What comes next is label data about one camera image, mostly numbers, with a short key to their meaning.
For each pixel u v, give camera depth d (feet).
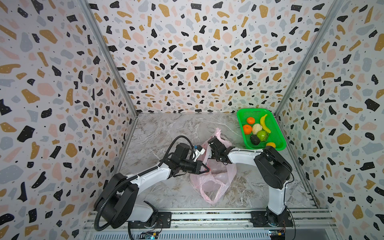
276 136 3.38
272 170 1.66
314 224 2.49
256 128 3.49
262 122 3.71
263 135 3.29
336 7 2.34
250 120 3.71
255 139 3.30
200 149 2.55
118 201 1.37
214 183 2.33
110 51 2.82
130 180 1.48
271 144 3.20
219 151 2.49
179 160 2.21
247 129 3.49
